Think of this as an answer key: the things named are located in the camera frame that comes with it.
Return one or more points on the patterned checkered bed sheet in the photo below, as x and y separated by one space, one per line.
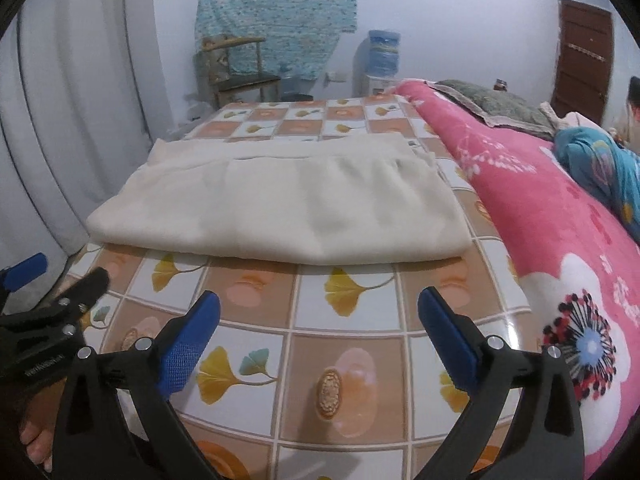
316 373

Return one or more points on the grey-green quilt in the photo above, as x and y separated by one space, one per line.
497 109

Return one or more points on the cream zip-up jacket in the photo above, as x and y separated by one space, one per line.
368 199

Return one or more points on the teal patterned hanging cloth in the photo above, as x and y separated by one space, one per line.
299 34

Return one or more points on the white water dispenser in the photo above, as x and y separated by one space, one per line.
374 85

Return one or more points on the blue water bottle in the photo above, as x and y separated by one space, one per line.
383 55

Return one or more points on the wooden chair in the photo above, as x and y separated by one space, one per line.
233 65

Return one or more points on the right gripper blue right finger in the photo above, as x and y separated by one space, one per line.
545 438

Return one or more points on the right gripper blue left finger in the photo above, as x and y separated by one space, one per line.
115 419

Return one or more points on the grey curtain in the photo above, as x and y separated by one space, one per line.
83 99

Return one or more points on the pink floral blanket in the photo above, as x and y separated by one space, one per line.
576 264

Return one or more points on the teal blue garment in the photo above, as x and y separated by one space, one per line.
606 171

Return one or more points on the brown wooden door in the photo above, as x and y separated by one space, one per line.
584 67

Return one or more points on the wall power socket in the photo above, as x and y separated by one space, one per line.
336 76

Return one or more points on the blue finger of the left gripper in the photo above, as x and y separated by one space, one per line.
13 278
79 298

